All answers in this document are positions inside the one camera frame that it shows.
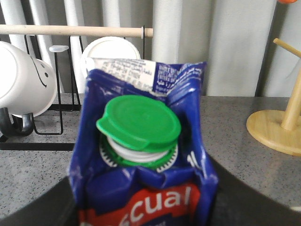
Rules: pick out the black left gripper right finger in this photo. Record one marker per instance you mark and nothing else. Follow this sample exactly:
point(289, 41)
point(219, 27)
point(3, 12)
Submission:
point(237, 204)

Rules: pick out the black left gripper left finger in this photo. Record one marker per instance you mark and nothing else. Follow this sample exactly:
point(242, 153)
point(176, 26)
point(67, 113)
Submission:
point(54, 208)

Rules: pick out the blue Pascual milk carton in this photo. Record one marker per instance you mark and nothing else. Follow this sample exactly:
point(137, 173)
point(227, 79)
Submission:
point(139, 159)

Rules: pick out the wooden mug tree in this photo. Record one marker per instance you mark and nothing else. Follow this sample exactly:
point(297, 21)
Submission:
point(280, 130)

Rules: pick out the white smiley mug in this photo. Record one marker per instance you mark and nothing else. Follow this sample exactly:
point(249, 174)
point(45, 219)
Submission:
point(28, 87)

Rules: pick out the black metal mug rack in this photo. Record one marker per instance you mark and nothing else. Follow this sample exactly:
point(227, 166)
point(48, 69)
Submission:
point(33, 30)

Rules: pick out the grey curtain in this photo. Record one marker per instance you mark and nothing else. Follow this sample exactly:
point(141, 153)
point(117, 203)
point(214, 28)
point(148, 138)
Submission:
point(235, 37)

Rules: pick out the white ribbed mug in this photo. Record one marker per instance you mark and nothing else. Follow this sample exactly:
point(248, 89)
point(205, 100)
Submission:
point(108, 47)

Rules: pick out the orange enamel mug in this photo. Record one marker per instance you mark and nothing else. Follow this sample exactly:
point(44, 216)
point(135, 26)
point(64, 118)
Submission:
point(287, 1)

